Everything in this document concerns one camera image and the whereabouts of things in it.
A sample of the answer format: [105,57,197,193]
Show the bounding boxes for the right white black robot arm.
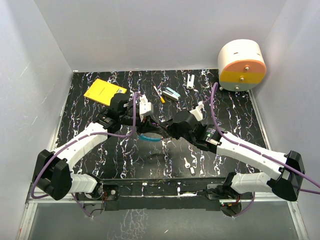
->
[160,110,305,202]

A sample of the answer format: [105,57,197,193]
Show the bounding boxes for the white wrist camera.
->
[139,94,154,122]
[190,101,204,122]

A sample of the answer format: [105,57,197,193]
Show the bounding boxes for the white orange yellow drum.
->
[217,39,267,92]

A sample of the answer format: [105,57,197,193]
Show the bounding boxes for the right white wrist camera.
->
[190,101,204,122]

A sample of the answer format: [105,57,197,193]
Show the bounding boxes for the yellow notepad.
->
[83,78,127,106]

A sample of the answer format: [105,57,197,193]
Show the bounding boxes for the white tagged key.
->
[183,157,196,176]

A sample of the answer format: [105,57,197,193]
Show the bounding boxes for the white orange pen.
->
[153,85,166,104]

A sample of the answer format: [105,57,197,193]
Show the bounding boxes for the teal white stapler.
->
[162,87,181,102]

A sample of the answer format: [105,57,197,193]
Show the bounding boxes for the white plastic clip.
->
[186,74,195,90]

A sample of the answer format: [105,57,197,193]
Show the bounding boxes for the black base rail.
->
[74,176,255,212]

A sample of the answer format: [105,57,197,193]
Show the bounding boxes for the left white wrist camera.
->
[139,94,154,122]

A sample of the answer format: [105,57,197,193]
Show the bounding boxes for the blue organizer handle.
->
[138,134,162,142]

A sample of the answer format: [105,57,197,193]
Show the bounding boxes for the metal key organizer with rings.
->
[138,133,170,141]

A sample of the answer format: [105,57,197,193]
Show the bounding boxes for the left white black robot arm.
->
[31,92,154,201]

